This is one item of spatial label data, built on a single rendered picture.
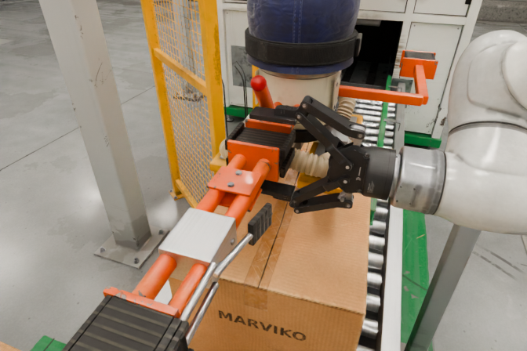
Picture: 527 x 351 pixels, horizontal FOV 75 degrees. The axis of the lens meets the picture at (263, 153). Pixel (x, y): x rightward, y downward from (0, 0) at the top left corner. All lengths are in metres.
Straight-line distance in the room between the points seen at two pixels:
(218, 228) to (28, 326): 1.73
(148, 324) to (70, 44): 1.39
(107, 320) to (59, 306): 1.74
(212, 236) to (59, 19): 1.33
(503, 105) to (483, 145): 0.06
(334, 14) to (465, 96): 0.25
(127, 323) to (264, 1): 0.52
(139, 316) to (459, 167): 0.40
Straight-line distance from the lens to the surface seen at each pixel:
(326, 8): 0.63
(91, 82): 1.62
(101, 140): 1.75
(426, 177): 0.50
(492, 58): 0.56
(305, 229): 0.81
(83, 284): 2.11
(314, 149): 0.78
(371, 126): 2.23
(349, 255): 0.78
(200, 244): 0.39
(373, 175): 0.50
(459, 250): 1.25
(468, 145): 0.53
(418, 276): 2.10
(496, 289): 2.22
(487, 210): 0.51
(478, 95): 0.55
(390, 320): 1.14
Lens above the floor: 1.51
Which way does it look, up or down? 32 degrees down
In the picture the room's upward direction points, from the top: straight up
